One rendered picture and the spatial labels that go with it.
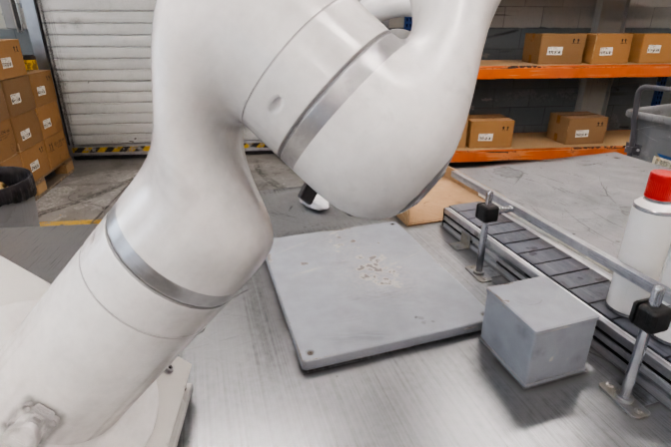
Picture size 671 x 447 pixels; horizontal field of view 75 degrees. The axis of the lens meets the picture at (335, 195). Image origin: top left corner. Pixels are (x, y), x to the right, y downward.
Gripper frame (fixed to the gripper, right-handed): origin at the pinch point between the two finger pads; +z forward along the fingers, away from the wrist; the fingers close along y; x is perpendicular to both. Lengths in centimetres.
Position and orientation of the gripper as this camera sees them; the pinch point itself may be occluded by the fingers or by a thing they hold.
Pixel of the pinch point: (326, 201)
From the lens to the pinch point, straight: 68.4
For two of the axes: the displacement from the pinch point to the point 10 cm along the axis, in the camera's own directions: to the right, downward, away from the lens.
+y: -7.1, -1.7, 6.8
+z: -4.4, 8.7, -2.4
